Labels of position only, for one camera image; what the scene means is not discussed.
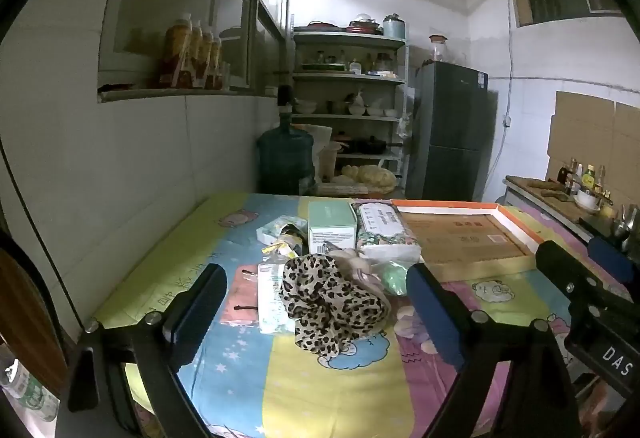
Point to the green water jug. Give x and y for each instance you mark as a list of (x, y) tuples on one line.
[(284, 154)]

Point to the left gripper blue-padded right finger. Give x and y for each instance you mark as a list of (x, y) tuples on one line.
[(462, 338)]

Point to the metal kitchen shelf rack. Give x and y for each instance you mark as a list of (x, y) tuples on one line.
[(354, 80)]

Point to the kitchen counter with bottles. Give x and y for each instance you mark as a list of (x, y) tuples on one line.
[(551, 198)]

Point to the floral tissue pack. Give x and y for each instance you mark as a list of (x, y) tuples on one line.
[(382, 234)]

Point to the steel kettle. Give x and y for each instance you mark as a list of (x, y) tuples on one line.
[(626, 223)]

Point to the small white tissue pack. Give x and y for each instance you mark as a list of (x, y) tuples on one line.
[(269, 233)]

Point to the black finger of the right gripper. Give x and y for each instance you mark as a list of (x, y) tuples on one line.
[(582, 287)]

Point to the leopard print scarf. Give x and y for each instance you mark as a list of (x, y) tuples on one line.
[(330, 311)]

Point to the cardboard wall sheets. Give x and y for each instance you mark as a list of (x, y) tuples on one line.
[(597, 131)]

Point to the dark grey refrigerator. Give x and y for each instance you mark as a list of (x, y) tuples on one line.
[(452, 128)]

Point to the yellow dried food bag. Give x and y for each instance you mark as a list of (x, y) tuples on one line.
[(374, 177)]

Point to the orange drink bottles row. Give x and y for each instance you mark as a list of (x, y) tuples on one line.
[(191, 57)]

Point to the orange rimmed cardboard tray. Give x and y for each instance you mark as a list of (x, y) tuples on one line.
[(465, 241)]

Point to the mint green carton box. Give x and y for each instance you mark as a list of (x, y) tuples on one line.
[(331, 222)]

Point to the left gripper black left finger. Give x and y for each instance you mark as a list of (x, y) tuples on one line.
[(164, 343)]

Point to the pink towel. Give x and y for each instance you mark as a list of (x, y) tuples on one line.
[(241, 306)]

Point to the green cloth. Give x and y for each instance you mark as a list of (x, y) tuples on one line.
[(393, 276)]

